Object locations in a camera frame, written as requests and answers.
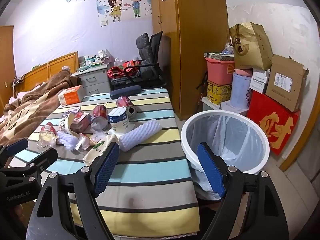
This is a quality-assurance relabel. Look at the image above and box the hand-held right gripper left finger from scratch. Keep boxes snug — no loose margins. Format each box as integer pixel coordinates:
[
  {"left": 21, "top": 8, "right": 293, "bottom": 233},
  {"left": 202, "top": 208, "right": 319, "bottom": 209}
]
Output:
[{"left": 26, "top": 142, "right": 120, "bottom": 240}]

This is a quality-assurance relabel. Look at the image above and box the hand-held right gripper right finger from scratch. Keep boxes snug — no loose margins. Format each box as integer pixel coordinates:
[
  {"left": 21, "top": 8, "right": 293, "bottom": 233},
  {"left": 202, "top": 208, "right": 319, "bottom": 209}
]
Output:
[{"left": 197, "top": 142, "right": 289, "bottom": 240}]

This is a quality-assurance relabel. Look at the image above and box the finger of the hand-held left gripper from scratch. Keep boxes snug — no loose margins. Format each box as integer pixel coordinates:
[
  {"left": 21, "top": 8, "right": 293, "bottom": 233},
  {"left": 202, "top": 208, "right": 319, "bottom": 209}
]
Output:
[
  {"left": 0, "top": 147, "right": 58, "bottom": 180},
  {"left": 0, "top": 138, "right": 29, "bottom": 167}
]

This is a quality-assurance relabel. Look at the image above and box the cream tissue pack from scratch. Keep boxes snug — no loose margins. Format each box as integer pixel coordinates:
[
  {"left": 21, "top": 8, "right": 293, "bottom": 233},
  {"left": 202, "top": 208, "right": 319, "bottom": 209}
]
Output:
[{"left": 82, "top": 134, "right": 119, "bottom": 167}]

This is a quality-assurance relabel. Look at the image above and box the clear bottle with red label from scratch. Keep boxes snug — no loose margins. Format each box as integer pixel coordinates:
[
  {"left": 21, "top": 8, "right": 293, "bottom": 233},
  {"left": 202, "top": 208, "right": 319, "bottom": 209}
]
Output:
[{"left": 38, "top": 122, "right": 58, "bottom": 148}]

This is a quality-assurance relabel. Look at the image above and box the white foam net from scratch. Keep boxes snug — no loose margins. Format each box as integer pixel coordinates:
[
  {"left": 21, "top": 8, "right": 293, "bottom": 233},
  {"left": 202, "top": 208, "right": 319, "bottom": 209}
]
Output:
[{"left": 56, "top": 130, "right": 80, "bottom": 150}]

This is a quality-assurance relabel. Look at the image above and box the clear plastic wrapper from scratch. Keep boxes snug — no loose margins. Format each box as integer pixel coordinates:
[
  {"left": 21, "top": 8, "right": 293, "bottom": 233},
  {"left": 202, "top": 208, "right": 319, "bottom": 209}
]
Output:
[{"left": 75, "top": 133, "right": 92, "bottom": 151}]

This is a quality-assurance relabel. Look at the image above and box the clear plastic cup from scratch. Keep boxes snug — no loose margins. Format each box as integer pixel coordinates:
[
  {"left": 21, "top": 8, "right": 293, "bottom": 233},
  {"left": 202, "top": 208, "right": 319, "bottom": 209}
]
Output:
[{"left": 90, "top": 124, "right": 108, "bottom": 142}]

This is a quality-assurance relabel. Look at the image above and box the translucent plastic bin liner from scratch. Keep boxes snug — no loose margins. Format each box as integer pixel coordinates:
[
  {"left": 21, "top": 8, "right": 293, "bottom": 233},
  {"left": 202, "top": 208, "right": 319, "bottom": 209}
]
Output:
[{"left": 186, "top": 115, "right": 263, "bottom": 200}]

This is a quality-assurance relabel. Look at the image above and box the cream paper cup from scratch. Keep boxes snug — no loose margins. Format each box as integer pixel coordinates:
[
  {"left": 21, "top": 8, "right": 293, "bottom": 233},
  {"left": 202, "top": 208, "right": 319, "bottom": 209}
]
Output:
[{"left": 59, "top": 112, "right": 75, "bottom": 133}]

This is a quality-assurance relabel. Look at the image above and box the white foam sheet roll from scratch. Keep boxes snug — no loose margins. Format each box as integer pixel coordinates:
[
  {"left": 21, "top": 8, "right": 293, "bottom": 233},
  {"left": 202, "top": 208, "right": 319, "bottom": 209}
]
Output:
[{"left": 118, "top": 119, "right": 162, "bottom": 152}]

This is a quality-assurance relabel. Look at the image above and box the pink drink carton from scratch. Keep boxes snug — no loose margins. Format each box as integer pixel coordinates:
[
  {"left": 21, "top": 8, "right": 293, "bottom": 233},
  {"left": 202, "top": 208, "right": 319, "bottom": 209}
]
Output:
[{"left": 71, "top": 112, "right": 92, "bottom": 133}]

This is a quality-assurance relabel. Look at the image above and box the red drink can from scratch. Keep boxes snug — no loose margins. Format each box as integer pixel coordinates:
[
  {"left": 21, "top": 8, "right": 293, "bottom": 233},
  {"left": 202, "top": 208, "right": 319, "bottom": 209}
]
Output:
[
  {"left": 90, "top": 105, "right": 110, "bottom": 132},
  {"left": 116, "top": 96, "right": 138, "bottom": 119}
]

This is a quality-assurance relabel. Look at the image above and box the white round trash bin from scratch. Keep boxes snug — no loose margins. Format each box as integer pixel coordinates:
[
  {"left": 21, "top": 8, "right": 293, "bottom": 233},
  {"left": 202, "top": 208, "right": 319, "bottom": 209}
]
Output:
[{"left": 180, "top": 109, "right": 271, "bottom": 175}]

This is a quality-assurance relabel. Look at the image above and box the brown blanket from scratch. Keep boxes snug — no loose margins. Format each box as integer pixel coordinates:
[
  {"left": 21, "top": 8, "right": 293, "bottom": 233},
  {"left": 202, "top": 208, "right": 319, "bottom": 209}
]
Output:
[{"left": 0, "top": 69, "right": 82, "bottom": 148}]

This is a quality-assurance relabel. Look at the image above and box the striped bed sheet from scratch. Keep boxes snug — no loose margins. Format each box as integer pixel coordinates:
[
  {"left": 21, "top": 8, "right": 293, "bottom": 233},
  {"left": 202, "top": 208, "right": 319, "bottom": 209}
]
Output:
[{"left": 7, "top": 87, "right": 200, "bottom": 233}]

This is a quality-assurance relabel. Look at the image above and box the flat white box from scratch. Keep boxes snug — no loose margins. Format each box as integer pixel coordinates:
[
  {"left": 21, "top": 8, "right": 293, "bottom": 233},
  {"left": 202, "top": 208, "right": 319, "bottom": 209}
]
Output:
[{"left": 220, "top": 101, "right": 249, "bottom": 117}]

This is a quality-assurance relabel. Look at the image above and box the white power strip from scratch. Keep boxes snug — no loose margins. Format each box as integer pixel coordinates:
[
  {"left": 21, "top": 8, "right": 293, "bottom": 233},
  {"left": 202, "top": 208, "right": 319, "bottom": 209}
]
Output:
[{"left": 11, "top": 76, "right": 25, "bottom": 87}]

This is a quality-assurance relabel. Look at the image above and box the orange and white box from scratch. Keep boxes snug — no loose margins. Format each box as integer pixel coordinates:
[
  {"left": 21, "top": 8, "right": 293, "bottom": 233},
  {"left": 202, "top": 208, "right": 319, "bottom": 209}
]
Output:
[{"left": 58, "top": 85, "right": 84, "bottom": 106}]

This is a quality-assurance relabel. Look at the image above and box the yellow patterned box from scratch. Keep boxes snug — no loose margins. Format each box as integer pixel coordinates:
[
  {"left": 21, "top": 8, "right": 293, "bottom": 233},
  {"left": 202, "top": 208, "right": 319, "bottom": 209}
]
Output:
[{"left": 206, "top": 80, "right": 233, "bottom": 105}]

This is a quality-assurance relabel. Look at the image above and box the dark blue glasses case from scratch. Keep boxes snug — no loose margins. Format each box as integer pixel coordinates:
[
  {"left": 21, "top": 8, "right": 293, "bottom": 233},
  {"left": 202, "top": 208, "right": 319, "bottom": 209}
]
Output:
[{"left": 110, "top": 85, "right": 142, "bottom": 100}]

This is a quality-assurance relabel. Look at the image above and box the red gift box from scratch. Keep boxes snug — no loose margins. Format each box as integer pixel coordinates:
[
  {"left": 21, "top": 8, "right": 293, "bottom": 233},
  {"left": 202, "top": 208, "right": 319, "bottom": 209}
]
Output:
[{"left": 247, "top": 90, "right": 302, "bottom": 156}]

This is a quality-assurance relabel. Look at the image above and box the lavender cylindrical box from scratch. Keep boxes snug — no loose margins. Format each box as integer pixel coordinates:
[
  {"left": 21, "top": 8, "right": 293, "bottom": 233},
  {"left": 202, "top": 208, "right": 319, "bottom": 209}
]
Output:
[{"left": 229, "top": 72, "right": 252, "bottom": 109}]

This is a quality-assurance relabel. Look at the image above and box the grey drawer cabinet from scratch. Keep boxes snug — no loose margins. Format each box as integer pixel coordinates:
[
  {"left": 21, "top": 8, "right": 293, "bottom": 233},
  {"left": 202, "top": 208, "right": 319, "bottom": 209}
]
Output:
[{"left": 71, "top": 64, "right": 112, "bottom": 96}]

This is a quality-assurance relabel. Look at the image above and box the wooden door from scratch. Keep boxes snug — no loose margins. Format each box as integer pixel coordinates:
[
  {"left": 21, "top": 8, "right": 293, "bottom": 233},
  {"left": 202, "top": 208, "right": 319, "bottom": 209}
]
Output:
[{"left": 0, "top": 25, "right": 15, "bottom": 105}]

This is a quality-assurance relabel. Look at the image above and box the small white box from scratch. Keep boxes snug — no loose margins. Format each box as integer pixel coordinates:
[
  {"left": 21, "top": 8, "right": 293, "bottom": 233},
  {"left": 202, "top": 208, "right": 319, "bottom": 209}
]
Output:
[
  {"left": 250, "top": 78, "right": 269, "bottom": 87},
  {"left": 252, "top": 68, "right": 271, "bottom": 78},
  {"left": 249, "top": 85, "right": 268, "bottom": 94}
]

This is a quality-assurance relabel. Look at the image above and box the wooden headboard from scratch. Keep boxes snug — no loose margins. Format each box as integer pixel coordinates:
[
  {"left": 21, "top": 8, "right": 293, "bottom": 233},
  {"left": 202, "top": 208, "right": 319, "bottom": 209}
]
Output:
[{"left": 14, "top": 51, "right": 78, "bottom": 92}]

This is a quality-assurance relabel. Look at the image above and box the pink plastic box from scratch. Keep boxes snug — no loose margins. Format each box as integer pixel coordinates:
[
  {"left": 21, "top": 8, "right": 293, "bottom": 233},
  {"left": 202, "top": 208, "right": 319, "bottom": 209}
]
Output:
[{"left": 205, "top": 57, "right": 235, "bottom": 85}]

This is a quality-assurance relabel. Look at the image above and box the red patterned bag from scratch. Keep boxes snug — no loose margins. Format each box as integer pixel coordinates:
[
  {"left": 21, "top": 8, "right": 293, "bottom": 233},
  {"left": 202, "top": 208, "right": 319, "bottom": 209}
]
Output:
[{"left": 107, "top": 60, "right": 141, "bottom": 79}]

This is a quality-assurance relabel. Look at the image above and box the pink round lid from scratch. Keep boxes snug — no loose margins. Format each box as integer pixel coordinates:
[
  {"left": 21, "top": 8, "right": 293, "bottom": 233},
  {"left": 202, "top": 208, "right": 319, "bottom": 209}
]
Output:
[{"left": 234, "top": 68, "right": 254, "bottom": 77}]

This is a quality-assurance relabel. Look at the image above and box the brown cardboard box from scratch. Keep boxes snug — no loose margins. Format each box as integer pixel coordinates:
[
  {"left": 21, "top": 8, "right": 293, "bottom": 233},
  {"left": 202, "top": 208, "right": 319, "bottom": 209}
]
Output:
[{"left": 265, "top": 54, "right": 310, "bottom": 113}]

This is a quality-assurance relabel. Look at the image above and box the pile of small boxes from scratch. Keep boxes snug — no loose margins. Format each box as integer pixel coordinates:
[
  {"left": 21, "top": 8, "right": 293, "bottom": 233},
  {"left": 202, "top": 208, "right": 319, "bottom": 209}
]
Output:
[{"left": 76, "top": 49, "right": 110, "bottom": 71}]

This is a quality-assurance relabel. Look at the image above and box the flat patterned box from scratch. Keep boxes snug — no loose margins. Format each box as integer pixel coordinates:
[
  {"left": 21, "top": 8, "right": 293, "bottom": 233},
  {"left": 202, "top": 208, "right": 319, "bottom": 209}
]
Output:
[{"left": 204, "top": 52, "right": 235, "bottom": 61}]

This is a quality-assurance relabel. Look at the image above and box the clear bag with blue items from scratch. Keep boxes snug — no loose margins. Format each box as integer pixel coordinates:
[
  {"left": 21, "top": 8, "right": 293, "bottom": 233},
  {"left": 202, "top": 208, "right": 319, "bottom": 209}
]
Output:
[{"left": 221, "top": 42, "right": 235, "bottom": 55}]

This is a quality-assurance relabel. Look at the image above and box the black office chair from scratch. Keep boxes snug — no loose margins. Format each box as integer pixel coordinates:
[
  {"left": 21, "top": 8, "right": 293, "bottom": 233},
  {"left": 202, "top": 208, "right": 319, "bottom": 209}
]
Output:
[{"left": 110, "top": 31, "right": 168, "bottom": 92}]

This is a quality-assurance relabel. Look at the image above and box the grey chair cushion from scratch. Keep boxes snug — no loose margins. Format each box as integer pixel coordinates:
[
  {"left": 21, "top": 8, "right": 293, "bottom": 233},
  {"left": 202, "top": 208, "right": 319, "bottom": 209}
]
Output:
[{"left": 136, "top": 33, "right": 155, "bottom": 65}]

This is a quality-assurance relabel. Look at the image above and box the wooden wardrobe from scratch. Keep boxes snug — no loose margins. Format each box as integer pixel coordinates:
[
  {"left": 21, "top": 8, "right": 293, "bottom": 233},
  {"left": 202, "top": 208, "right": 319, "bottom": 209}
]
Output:
[{"left": 149, "top": 0, "right": 229, "bottom": 120}]

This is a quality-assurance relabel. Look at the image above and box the gold paper bag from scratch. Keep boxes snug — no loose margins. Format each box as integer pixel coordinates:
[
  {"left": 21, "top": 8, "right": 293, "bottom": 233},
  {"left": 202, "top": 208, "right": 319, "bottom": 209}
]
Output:
[{"left": 227, "top": 22, "right": 273, "bottom": 70}]

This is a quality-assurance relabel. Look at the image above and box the black strap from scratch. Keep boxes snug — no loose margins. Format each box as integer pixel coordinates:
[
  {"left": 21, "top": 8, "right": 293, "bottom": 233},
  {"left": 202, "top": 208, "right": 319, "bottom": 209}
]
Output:
[{"left": 196, "top": 71, "right": 208, "bottom": 98}]

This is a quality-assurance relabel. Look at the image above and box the cartoon couple wall sticker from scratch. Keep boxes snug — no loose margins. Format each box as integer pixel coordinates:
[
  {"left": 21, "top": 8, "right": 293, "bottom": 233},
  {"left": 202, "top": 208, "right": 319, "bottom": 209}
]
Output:
[{"left": 66, "top": 0, "right": 152, "bottom": 23}]

